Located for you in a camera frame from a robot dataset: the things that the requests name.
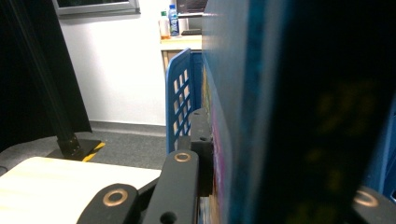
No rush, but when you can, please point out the black stand with striped base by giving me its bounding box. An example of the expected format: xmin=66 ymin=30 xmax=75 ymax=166
xmin=8 ymin=0 xmax=106 ymax=162

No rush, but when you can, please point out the blue picture book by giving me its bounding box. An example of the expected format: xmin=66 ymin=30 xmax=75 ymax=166
xmin=200 ymin=0 xmax=396 ymax=224

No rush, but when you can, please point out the orange drink bottle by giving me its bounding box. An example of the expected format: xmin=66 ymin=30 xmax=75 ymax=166
xmin=159 ymin=10 xmax=171 ymax=40

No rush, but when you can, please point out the light wooden desk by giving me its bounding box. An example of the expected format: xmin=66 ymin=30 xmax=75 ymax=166
xmin=160 ymin=34 xmax=204 ymax=76

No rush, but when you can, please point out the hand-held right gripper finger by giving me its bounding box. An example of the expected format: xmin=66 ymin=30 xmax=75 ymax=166
xmin=177 ymin=107 xmax=216 ymax=198

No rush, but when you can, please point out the dark monitor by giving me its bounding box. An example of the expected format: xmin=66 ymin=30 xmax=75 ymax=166
xmin=176 ymin=0 xmax=209 ymax=15

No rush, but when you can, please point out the white cup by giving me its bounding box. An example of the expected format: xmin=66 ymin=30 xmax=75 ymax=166
xmin=178 ymin=18 xmax=190 ymax=34

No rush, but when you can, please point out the grey framed window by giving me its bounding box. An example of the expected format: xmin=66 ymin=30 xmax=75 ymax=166
xmin=51 ymin=0 xmax=141 ymax=17

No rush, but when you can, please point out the flat black device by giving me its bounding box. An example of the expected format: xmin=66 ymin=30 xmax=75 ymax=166
xmin=180 ymin=28 xmax=203 ymax=36

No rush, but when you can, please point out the blue label bottle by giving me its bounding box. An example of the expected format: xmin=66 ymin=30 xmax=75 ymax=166
xmin=167 ymin=3 xmax=180 ymax=37

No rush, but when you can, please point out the blue plastic file rack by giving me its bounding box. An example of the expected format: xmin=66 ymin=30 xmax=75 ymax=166
xmin=165 ymin=48 xmax=396 ymax=203

